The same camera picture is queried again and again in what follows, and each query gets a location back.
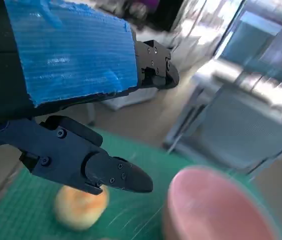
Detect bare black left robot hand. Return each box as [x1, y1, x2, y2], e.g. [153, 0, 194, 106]
[0, 0, 180, 196]

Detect pink bowl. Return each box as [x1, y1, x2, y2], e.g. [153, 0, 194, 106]
[161, 166, 282, 240]

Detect round bread bun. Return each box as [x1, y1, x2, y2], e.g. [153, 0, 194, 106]
[53, 186, 110, 231]

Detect white desk unit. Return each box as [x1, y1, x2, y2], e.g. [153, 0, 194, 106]
[90, 86, 160, 112]

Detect green cutting mat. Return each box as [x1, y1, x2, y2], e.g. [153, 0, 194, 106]
[0, 126, 282, 240]

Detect grey mesh chair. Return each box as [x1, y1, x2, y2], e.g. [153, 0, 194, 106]
[162, 92, 282, 177]

